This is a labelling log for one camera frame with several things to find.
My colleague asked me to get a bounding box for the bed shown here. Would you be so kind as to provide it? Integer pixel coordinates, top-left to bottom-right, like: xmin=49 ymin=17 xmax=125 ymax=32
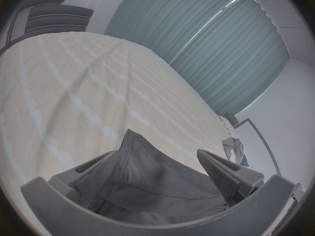
xmin=0 ymin=31 xmax=281 ymax=185

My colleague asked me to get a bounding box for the white printed pillow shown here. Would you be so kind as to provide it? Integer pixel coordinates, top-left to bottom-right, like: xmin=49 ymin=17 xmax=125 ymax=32
xmin=218 ymin=115 xmax=238 ymax=138

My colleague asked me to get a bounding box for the black chest of drawers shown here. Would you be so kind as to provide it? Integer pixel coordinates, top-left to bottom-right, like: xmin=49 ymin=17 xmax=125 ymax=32
xmin=25 ymin=4 xmax=94 ymax=34

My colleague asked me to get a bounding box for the grey bedside table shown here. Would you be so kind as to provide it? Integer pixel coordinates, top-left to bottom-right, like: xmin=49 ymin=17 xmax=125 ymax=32
xmin=215 ymin=111 xmax=237 ymax=122

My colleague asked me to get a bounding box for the grey garment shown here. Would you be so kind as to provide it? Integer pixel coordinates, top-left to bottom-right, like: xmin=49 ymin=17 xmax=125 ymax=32
xmin=222 ymin=138 xmax=244 ymax=164

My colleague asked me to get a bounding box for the blue-green curtain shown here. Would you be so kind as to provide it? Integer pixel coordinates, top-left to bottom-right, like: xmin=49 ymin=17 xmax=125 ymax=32
xmin=169 ymin=0 xmax=289 ymax=116
xmin=105 ymin=0 xmax=244 ymax=64

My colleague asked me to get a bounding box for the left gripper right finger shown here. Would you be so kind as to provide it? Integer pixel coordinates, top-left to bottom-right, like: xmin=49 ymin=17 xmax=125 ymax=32
xmin=197 ymin=149 xmax=264 ymax=207

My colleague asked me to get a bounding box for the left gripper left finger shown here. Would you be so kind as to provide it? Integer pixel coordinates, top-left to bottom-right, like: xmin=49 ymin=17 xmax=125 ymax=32
xmin=50 ymin=150 xmax=120 ymax=207

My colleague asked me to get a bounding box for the black T-shirt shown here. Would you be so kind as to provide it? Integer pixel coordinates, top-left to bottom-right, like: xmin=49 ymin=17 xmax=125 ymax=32
xmin=89 ymin=129 xmax=230 ymax=225

